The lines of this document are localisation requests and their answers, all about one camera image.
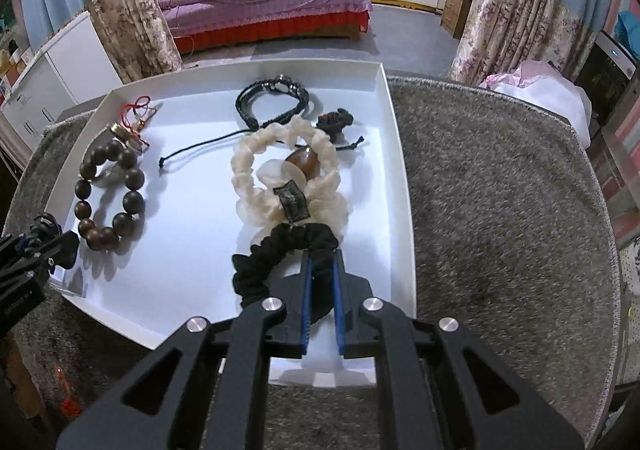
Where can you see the translucent white disc pendant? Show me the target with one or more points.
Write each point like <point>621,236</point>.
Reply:
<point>276,174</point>

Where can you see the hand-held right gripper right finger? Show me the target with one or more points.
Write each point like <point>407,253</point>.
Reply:
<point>340,310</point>

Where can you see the amber oval stone pendant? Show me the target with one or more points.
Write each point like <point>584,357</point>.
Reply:
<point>305,162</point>

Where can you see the dark carved rectangular pendant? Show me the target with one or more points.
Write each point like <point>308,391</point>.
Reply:
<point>292,202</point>

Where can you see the black scrunchie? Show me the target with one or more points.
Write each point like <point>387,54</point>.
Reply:
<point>255,280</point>

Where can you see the white cabinet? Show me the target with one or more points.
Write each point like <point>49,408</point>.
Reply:
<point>60,74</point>

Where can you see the black appliance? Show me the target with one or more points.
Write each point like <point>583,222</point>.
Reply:
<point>605,79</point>

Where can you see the blue cloth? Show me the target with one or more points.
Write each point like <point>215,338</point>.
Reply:
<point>629,34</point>

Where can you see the white scrunchie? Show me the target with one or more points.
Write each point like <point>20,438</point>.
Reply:
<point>245,169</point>

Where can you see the purple bed with red skirt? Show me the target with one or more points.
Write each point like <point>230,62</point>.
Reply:
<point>275,17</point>

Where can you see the wooden desk with drawers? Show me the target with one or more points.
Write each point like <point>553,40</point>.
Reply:
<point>457,4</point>

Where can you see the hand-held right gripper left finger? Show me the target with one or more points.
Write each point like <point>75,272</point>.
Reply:
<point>306,300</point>

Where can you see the amber beads with red tassel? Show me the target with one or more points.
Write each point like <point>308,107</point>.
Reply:
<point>71,405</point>

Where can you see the brown bead ornament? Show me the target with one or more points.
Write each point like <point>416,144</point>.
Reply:
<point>332,122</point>

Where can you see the pink cloth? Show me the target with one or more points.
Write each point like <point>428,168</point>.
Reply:
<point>540,89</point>

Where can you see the white shallow tray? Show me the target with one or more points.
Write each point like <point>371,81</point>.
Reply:
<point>200,250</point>

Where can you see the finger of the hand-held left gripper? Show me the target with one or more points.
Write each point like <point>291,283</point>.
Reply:
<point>65,250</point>
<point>37,226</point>

